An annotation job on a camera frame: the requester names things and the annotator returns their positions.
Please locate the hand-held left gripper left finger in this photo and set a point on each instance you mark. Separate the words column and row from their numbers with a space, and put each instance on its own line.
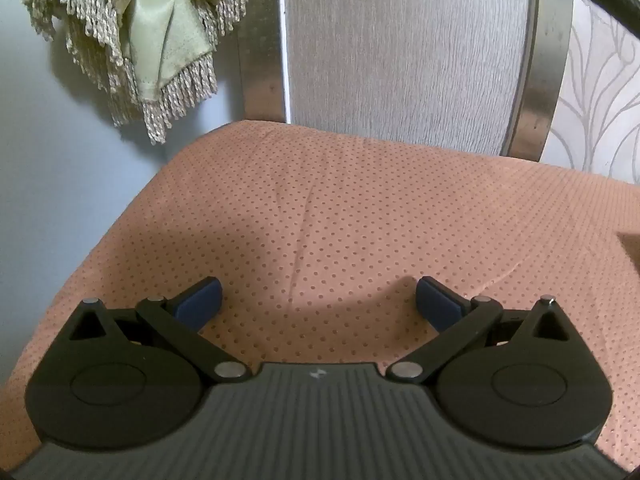
column 201, row 302

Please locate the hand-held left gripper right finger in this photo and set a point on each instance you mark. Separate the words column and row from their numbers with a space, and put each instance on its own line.
column 439, row 305

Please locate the green fringed curtain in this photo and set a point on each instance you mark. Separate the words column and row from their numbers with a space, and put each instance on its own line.
column 150, row 35

